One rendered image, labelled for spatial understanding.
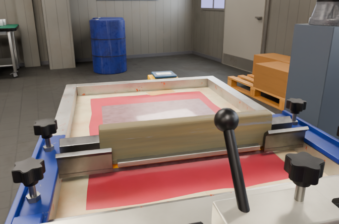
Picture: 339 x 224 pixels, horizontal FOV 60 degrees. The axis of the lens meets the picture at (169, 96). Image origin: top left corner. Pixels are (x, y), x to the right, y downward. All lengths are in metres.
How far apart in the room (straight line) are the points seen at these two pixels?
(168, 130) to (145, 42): 6.82
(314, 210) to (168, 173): 0.32
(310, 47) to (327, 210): 0.96
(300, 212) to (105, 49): 5.34
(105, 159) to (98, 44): 5.09
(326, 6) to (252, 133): 0.74
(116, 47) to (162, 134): 5.06
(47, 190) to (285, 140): 0.47
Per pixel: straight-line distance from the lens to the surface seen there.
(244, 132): 0.64
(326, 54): 1.22
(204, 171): 0.62
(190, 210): 0.38
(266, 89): 4.10
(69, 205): 0.55
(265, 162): 0.68
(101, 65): 5.66
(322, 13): 1.27
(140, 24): 7.29
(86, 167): 0.57
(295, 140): 0.70
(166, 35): 7.55
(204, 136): 0.60
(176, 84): 1.16
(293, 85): 1.33
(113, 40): 5.56
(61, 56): 6.40
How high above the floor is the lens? 1.28
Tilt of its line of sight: 18 degrees down
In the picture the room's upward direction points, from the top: straight up
